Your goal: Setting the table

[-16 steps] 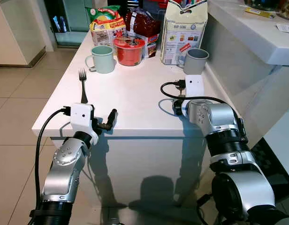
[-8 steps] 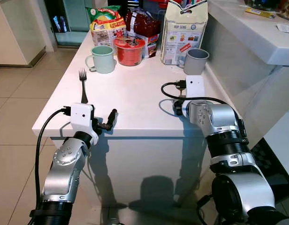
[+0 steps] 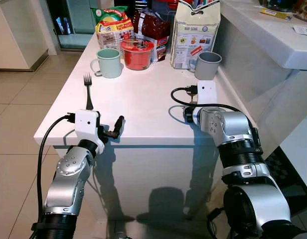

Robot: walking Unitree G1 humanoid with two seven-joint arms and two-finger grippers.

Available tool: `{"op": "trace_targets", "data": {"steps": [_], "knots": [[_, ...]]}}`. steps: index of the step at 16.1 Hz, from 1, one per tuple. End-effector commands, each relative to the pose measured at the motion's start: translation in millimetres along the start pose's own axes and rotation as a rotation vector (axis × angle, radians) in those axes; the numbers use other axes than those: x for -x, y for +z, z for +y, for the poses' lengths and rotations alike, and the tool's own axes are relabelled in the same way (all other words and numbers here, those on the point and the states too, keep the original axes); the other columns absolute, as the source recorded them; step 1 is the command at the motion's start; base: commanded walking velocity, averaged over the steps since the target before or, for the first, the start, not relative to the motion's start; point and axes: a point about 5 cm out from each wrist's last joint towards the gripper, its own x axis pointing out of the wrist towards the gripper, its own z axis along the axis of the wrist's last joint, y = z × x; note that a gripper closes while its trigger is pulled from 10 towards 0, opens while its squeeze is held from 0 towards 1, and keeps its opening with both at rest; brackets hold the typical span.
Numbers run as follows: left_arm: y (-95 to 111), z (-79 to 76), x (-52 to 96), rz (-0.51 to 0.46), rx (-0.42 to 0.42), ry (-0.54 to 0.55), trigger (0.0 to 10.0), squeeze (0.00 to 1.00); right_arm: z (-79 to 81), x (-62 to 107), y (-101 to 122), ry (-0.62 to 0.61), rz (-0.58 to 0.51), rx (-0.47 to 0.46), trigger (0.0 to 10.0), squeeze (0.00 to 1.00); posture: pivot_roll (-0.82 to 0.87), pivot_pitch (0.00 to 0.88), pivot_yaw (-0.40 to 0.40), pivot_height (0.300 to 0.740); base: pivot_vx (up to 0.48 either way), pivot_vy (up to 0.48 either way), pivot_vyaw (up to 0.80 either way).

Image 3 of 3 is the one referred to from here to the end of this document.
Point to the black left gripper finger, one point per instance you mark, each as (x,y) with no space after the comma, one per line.
(118,124)

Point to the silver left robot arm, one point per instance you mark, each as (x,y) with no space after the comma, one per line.
(69,184)

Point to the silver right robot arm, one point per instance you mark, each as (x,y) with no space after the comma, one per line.
(245,164)

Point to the black fork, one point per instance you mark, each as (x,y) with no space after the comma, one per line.
(88,92)

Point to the pale green mug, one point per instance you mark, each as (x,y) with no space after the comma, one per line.
(110,63)

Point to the red lidded bowl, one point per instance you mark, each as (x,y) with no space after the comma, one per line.
(137,55)

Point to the white low side table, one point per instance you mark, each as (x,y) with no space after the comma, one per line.
(300,149)

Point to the green yellow noodle pack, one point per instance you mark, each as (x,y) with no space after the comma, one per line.
(113,25)

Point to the dark red snack bag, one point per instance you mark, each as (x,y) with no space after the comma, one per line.
(152,27)

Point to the grey mug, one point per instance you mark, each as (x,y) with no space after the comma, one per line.
(208,67)

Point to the white rice bag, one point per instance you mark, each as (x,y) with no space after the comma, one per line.
(195,35)

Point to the black checkered floor mat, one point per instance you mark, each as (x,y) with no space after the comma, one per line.
(288,184)

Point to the cream floor cabinet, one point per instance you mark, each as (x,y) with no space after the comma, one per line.
(16,35)

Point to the white paper tag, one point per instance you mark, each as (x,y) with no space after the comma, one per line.
(303,30)

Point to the pile of round cookies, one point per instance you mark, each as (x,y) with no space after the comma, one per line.
(305,9)

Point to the small yellow packet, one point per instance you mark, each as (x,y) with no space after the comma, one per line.
(275,13)

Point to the dark round bowl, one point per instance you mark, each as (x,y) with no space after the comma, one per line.
(280,5)

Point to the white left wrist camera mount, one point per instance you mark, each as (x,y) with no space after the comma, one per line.
(86,124)

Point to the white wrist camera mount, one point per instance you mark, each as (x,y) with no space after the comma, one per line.
(207,93)
(86,124)

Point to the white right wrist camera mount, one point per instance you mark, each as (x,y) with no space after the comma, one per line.
(207,93)

